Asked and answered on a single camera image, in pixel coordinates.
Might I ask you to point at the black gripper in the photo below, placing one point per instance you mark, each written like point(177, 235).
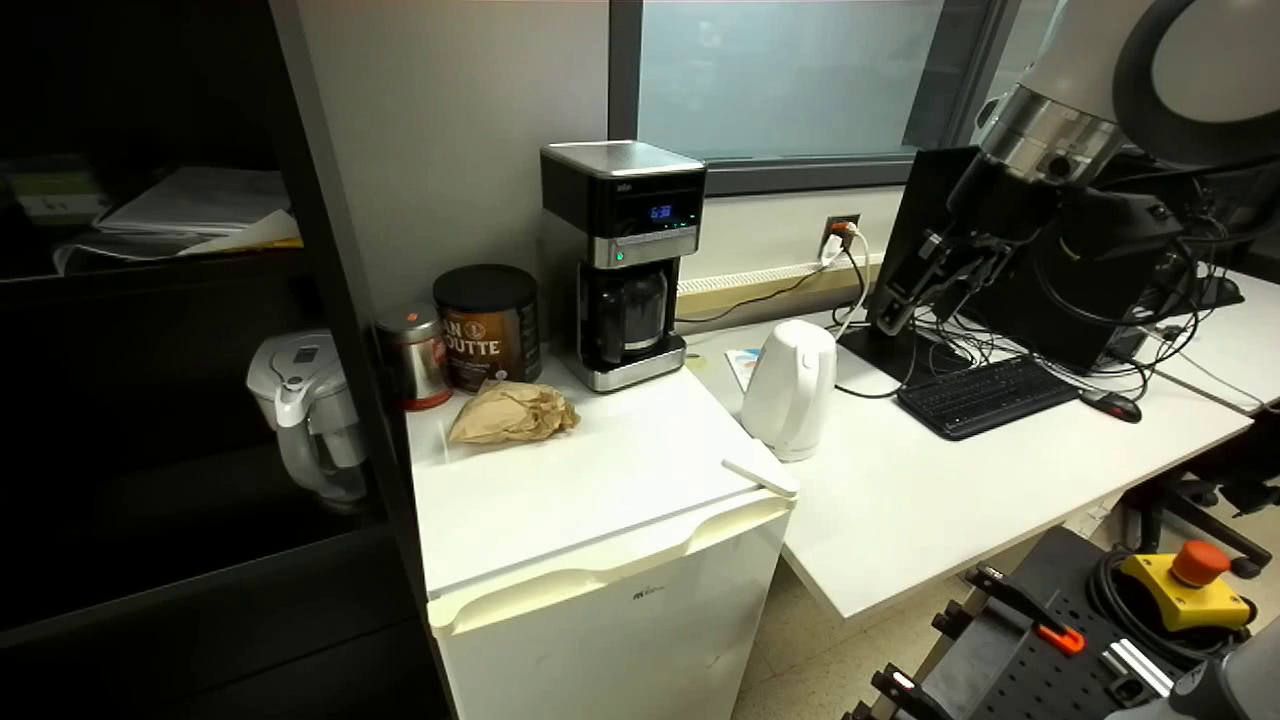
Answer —
point(1014, 204)

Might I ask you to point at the black steel coffeemaker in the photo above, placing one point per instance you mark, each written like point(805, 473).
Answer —
point(623, 200)

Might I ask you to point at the yellow red emergency stop button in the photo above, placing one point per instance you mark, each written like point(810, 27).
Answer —
point(1185, 594)

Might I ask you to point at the black computer monitor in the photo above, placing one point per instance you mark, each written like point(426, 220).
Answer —
point(921, 212)
point(1106, 286)

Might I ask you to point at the black keyboard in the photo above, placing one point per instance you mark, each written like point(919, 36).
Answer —
point(987, 398)

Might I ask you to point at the white electric kettle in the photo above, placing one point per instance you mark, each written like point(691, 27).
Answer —
point(788, 385)

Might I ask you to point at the black computer mouse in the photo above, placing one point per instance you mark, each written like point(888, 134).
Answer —
point(1115, 406)

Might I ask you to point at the blue white leaflet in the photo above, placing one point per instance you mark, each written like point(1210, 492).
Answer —
point(740, 365)

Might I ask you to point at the grey framed window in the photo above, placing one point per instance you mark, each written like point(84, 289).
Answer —
point(785, 81)

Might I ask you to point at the dark glass coffee carafe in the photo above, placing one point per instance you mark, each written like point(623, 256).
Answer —
point(624, 323)

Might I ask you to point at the black office chair base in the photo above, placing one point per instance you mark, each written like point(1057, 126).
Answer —
point(1202, 503)

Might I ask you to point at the black perforated cart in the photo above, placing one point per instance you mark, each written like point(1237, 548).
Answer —
point(1014, 673)

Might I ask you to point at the crumpled brown paper bag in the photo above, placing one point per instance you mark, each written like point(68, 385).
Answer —
point(514, 416)

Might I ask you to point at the dark brown coffee canister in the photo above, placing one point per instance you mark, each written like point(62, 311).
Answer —
point(485, 335)

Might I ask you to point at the white mini fridge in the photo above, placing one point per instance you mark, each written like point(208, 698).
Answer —
point(600, 614)

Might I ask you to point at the small red silver can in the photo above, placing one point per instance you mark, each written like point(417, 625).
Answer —
point(426, 361)

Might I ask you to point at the white water filter pitcher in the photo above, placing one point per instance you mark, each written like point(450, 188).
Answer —
point(312, 412)

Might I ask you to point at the loose white papers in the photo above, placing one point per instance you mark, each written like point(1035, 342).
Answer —
point(203, 212)

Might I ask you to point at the black shelf unit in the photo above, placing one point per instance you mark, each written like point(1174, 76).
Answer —
point(161, 602)

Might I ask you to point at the white wall outlet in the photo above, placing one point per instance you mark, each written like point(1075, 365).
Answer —
point(841, 231)

